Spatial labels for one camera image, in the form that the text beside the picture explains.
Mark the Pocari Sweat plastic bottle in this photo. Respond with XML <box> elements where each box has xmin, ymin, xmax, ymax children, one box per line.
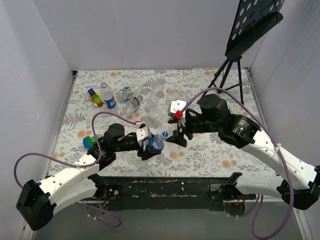
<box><xmin>147</xmin><ymin>134</ymin><xmax>166</xmax><ymax>149</ymax></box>

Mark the Pocari Sweat cap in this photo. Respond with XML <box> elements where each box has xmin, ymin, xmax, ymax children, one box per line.
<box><xmin>161</xmin><ymin>131</ymin><xmax>169</xmax><ymax>139</ymax></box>

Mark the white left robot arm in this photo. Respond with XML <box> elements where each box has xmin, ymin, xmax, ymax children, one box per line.
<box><xmin>16</xmin><ymin>123</ymin><xmax>168</xmax><ymax>231</ymax></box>

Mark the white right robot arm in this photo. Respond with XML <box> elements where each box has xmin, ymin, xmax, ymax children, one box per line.
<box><xmin>167</xmin><ymin>94</ymin><xmax>320</xmax><ymax>210</ymax></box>

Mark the tall clear plastic bottle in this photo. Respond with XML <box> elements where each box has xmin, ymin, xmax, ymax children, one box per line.
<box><xmin>145</xmin><ymin>77</ymin><xmax>165</xmax><ymax>114</ymax></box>

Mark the clear bottle black label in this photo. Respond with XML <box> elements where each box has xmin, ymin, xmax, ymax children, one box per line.
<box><xmin>122</xmin><ymin>94</ymin><xmax>143</xmax><ymax>117</ymax></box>

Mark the small labelled clear bottle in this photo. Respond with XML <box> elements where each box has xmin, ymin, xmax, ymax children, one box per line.
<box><xmin>114</xmin><ymin>80</ymin><xmax>145</xmax><ymax>103</ymax></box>

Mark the Pepsi plastic bottle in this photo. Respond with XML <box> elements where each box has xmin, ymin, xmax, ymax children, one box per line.
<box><xmin>99</xmin><ymin>81</ymin><xmax>117</xmax><ymax>109</ymax></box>

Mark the blue green toy block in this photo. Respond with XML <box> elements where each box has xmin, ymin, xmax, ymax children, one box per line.
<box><xmin>82</xmin><ymin>136</ymin><xmax>96</xmax><ymax>150</ymax></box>

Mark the colourful toy block car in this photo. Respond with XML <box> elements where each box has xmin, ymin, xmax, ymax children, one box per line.
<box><xmin>87</xmin><ymin>88</ymin><xmax>104</xmax><ymax>108</ymax></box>

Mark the black music stand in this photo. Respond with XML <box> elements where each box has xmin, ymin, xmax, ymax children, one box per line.
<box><xmin>209</xmin><ymin>0</ymin><xmax>284</xmax><ymax>104</ymax></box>

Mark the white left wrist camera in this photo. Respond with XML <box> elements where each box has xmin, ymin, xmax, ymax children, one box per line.
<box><xmin>135</xmin><ymin>126</ymin><xmax>152</xmax><ymax>146</ymax></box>

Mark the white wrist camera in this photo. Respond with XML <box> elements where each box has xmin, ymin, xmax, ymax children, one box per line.
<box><xmin>135</xmin><ymin>126</ymin><xmax>152</xmax><ymax>146</ymax></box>
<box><xmin>167</xmin><ymin>100</ymin><xmax>187</xmax><ymax>119</ymax></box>

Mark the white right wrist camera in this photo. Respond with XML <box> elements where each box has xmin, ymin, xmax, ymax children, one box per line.
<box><xmin>167</xmin><ymin>100</ymin><xmax>187</xmax><ymax>119</ymax></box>

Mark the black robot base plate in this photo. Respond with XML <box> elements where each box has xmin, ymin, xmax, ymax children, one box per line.
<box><xmin>86</xmin><ymin>176</ymin><xmax>256</xmax><ymax>212</ymax></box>

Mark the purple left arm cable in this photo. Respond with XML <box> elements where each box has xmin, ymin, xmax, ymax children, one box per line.
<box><xmin>13</xmin><ymin>111</ymin><xmax>141</xmax><ymax>228</ymax></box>

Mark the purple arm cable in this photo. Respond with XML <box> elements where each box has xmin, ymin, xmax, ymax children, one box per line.
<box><xmin>181</xmin><ymin>87</ymin><xmax>296</xmax><ymax>238</ymax></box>
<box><xmin>13</xmin><ymin>111</ymin><xmax>141</xmax><ymax>228</ymax></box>

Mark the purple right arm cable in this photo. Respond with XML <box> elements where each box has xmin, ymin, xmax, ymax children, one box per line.
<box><xmin>181</xmin><ymin>87</ymin><xmax>296</xmax><ymax>238</ymax></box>

